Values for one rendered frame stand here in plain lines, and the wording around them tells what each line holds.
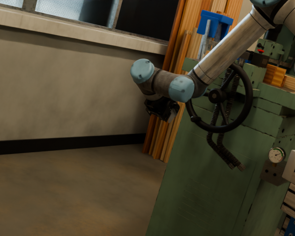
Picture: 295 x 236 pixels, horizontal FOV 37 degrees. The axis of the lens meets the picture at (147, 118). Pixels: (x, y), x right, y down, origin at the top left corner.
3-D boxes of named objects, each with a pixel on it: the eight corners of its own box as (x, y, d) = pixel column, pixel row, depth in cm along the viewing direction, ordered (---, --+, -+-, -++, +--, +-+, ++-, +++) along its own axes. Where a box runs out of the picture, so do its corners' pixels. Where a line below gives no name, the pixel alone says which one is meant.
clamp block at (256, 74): (216, 77, 178) (223, 55, 176) (230, 78, 189) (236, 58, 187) (248, 88, 170) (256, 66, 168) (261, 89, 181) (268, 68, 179)
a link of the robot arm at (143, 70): (146, 82, 128) (123, 74, 132) (157, 99, 138) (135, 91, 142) (158, 61, 130) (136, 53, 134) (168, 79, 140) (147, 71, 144)
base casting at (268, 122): (185, 101, 198) (191, 82, 196) (237, 102, 245) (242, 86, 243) (276, 138, 174) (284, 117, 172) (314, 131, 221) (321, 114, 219)
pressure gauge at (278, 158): (263, 163, 170) (270, 144, 169) (267, 162, 174) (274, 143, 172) (278, 170, 167) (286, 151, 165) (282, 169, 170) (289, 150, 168)
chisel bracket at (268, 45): (252, 56, 191) (258, 37, 189) (263, 59, 202) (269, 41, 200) (267, 61, 187) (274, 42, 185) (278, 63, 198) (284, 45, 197)
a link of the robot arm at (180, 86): (202, 79, 134) (172, 70, 140) (187, 78, 125) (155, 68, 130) (195, 104, 136) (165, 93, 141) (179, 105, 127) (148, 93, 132)
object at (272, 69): (236, 72, 191) (242, 56, 189) (238, 73, 192) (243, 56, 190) (269, 84, 182) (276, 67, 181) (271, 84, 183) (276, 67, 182)
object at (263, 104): (195, 84, 194) (198, 75, 194) (216, 85, 212) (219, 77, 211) (279, 115, 173) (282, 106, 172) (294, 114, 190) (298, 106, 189)
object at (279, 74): (236, 72, 192) (241, 55, 191) (238, 72, 194) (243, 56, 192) (279, 86, 181) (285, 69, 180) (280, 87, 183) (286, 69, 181)
